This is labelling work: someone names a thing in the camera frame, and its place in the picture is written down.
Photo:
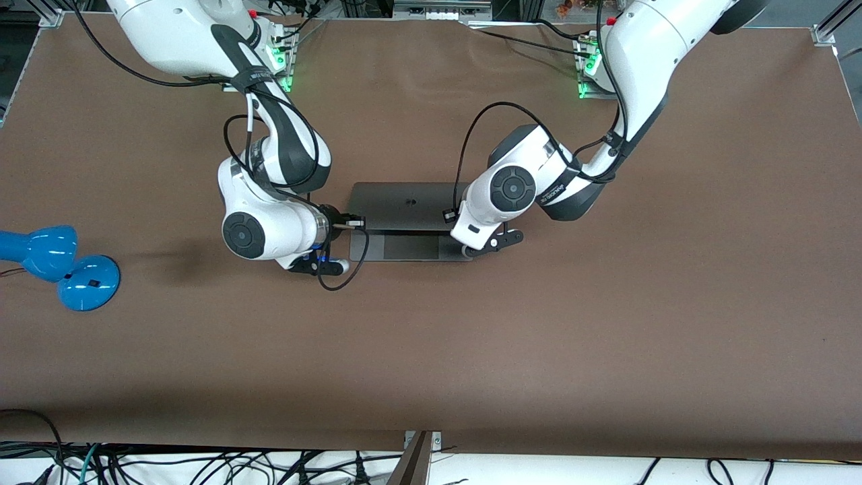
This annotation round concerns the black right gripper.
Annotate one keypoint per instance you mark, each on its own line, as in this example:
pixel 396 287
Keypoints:
pixel 335 219

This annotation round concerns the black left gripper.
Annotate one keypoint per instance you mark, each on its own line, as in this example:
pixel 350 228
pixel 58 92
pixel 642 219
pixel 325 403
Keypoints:
pixel 447 216

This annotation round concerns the grey laptop with black keyboard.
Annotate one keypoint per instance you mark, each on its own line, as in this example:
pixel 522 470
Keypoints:
pixel 404 205

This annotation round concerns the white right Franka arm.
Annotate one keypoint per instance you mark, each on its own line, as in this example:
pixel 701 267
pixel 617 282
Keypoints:
pixel 283 229

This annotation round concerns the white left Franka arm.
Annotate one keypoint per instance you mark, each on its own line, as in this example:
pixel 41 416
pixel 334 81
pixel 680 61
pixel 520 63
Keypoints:
pixel 640 54

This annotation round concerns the large paper table cover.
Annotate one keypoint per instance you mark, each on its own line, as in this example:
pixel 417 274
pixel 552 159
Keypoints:
pixel 539 337

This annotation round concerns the grey equipment box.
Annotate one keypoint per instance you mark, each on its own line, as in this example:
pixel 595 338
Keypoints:
pixel 441 8

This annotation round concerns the blue desk lamp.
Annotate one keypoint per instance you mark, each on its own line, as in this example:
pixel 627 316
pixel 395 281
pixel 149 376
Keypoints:
pixel 47 249

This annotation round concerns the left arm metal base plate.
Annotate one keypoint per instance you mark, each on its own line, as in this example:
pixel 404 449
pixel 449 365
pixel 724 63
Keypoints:
pixel 592 67

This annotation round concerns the aluminium frame post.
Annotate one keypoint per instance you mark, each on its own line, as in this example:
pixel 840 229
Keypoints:
pixel 416 461

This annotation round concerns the aluminium frame profile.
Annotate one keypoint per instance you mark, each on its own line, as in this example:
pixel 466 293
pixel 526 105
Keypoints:
pixel 830 27
pixel 52 12

